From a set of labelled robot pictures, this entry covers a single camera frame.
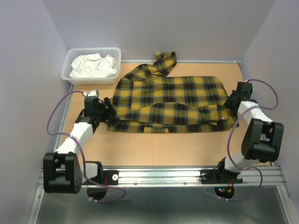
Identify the yellow plaid long sleeve shirt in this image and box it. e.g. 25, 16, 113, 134
107, 52, 237, 133

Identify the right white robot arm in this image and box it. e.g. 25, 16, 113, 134
215, 79, 284, 182

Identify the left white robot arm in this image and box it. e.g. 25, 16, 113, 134
43, 93, 116, 194

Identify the white long sleeve shirt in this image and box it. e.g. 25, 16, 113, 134
70, 53, 117, 78

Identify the white perforated plastic basket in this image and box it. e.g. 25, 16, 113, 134
61, 47, 121, 85

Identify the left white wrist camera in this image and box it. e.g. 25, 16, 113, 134
82, 89, 100, 98

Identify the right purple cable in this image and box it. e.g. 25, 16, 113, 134
218, 79, 279, 202

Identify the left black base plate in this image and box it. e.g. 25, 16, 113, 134
88, 170, 119, 186

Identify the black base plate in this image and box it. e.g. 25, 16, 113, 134
88, 170, 119, 186
199, 169, 243, 184

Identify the aluminium mounting rail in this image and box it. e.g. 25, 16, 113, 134
37, 166, 287, 187

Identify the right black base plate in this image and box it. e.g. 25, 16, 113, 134
199, 169, 243, 184

